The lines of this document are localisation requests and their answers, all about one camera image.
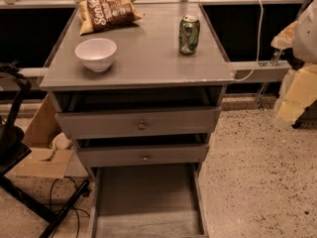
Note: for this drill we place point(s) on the brown chip bag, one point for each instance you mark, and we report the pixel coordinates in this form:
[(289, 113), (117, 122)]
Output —
[(99, 15)]

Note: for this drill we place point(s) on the cardboard box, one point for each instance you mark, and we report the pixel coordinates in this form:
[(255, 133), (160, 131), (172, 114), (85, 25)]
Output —
[(44, 161)]

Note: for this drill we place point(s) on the grey drawer cabinet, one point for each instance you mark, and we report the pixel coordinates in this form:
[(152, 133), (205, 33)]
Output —
[(149, 72)]

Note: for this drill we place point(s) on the grey drawer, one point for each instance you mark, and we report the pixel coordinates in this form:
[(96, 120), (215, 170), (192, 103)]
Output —
[(138, 123), (143, 155), (159, 201)]

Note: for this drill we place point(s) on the grey metal rail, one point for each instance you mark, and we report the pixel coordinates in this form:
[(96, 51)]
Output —
[(251, 71)]

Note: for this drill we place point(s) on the green soda can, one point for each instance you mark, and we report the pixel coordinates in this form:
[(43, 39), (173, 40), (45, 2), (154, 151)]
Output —
[(189, 30)]

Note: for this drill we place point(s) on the white bowl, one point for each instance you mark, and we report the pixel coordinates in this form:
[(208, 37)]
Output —
[(96, 54)]

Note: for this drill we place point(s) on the black stand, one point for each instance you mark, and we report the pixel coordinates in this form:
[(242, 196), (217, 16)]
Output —
[(13, 151)]

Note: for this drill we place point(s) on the white paper roll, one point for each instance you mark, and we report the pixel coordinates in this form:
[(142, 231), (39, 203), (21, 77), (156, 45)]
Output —
[(60, 142)]

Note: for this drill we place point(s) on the top grey drawer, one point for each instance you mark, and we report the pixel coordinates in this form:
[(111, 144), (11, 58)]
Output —
[(138, 123)]

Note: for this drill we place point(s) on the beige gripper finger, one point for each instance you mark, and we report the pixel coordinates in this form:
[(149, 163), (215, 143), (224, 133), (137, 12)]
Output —
[(298, 91), (285, 38)]

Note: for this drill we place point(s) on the middle grey drawer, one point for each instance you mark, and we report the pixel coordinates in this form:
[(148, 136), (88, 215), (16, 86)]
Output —
[(143, 155)]

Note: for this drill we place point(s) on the bottom grey drawer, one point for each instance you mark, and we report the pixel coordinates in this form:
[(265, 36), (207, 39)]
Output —
[(159, 201)]

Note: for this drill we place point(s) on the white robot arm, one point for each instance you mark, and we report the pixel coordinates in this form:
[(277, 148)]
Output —
[(301, 36)]

